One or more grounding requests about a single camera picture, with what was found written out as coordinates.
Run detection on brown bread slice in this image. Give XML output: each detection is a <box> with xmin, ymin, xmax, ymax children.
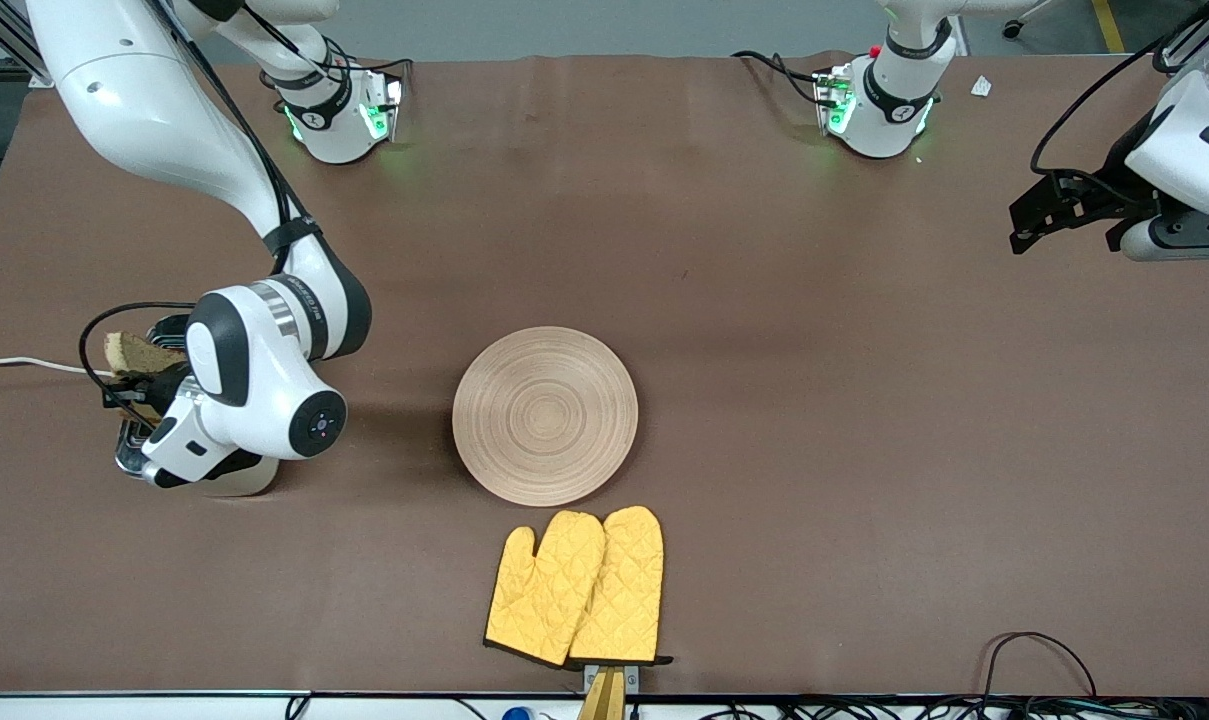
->
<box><xmin>104</xmin><ymin>332</ymin><xmax>187</xmax><ymax>379</ymax></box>

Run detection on round wooden plate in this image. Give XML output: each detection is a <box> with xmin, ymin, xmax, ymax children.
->
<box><xmin>452</xmin><ymin>326</ymin><xmax>640</xmax><ymax>508</ymax></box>

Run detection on chrome and beige toaster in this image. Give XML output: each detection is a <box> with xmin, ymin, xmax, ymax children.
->
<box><xmin>114</xmin><ymin>315</ymin><xmax>281</xmax><ymax>498</ymax></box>

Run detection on brown table cover sheet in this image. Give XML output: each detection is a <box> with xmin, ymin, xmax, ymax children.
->
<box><xmin>0</xmin><ymin>52</ymin><xmax>1209</xmax><ymax>696</ymax></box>

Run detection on yellow quilted oven mitt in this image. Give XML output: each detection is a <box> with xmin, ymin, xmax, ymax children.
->
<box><xmin>484</xmin><ymin>510</ymin><xmax>607</xmax><ymax>669</ymax></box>
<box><xmin>567</xmin><ymin>505</ymin><xmax>675</xmax><ymax>667</ymax></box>

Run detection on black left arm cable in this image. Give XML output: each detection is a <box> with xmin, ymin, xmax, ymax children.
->
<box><xmin>1029</xmin><ymin>0</ymin><xmax>1209</xmax><ymax>177</ymax></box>

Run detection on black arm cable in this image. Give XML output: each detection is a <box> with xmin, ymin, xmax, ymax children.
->
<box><xmin>79</xmin><ymin>0</ymin><xmax>317</xmax><ymax>421</ymax></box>
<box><xmin>1029</xmin><ymin>0</ymin><xmax>1209</xmax><ymax>177</ymax></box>

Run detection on white toaster power cord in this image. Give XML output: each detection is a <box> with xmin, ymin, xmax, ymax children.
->
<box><xmin>0</xmin><ymin>356</ymin><xmax>115</xmax><ymax>379</ymax></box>

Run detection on aluminium frame profile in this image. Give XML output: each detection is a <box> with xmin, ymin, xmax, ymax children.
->
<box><xmin>1159</xmin><ymin>0</ymin><xmax>1209</xmax><ymax>77</ymax></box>
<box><xmin>0</xmin><ymin>0</ymin><xmax>57</xmax><ymax>88</ymax></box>

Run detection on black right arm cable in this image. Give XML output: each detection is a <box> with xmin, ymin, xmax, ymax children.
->
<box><xmin>79</xmin><ymin>0</ymin><xmax>317</xmax><ymax>421</ymax></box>

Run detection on black base cable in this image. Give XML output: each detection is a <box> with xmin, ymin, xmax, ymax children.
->
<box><xmin>732</xmin><ymin>50</ymin><xmax>827</xmax><ymax>107</ymax></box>

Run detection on black looped cable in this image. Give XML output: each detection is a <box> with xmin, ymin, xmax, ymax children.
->
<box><xmin>982</xmin><ymin>631</ymin><xmax>1100</xmax><ymax>701</ymax></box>

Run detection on wooden mount with metal bracket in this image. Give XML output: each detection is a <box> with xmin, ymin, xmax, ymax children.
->
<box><xmin>576</xmin><ymin>662</ymin><xmax>641</xmax><ymax>720</ymax></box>

